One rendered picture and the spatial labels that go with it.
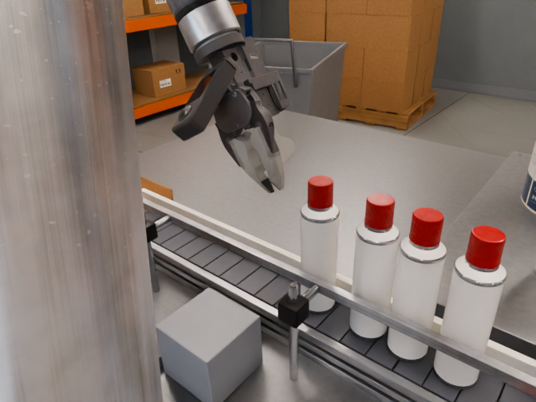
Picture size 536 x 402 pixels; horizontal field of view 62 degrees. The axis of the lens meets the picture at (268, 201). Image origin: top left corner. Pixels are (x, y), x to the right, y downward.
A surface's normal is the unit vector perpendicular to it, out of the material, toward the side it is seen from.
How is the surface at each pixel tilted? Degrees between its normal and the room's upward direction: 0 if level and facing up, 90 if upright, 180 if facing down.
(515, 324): 0
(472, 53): 90
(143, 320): 88
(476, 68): 90
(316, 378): 0
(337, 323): 0
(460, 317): 90
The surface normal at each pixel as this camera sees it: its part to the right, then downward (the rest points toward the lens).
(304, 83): -0.36, 0.51
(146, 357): 0.99, -0.03
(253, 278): -0.04, -0.88
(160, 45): 0.76, 0.29
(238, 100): -0.63, 0.39
